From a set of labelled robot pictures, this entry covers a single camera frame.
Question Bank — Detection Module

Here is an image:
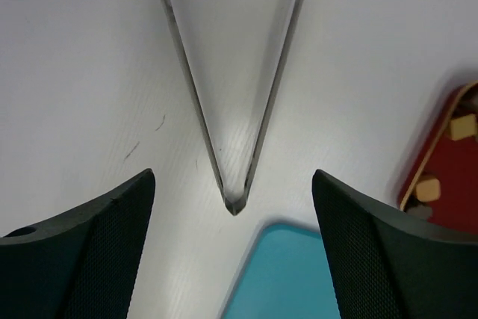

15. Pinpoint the teal box lid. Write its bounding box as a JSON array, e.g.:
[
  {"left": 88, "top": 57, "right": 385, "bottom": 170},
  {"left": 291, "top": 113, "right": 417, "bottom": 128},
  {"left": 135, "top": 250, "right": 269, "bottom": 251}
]
[{"left": 220, "top": 222, "right": 340, "bottom": 318}]

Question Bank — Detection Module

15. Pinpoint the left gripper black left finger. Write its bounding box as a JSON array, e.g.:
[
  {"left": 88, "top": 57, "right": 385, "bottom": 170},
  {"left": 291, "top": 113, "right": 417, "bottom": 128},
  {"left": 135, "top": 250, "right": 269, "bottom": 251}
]
[{"left": 1, "top": 169, "right": 155, "bottom": 318}]

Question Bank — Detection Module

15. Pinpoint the tan square chocolate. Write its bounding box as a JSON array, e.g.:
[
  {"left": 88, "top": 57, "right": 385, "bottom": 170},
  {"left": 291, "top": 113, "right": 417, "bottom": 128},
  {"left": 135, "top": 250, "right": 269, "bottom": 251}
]
[{"left": 447, "top": 114, "right": 477, "bottom": 141}]

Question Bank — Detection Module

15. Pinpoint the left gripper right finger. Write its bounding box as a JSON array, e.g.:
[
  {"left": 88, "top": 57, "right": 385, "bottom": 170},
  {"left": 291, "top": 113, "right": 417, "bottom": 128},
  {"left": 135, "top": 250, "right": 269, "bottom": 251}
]
[{"left": 311, "top": 170, "right": 477, "bottom": 318}]

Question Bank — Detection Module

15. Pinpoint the red chocolate tray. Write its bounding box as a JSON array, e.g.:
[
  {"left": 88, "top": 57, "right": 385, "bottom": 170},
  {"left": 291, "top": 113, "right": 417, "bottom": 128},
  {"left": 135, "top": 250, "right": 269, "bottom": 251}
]
[{"left": 397, "top": 81, "right": 477, "bottom": 234}]

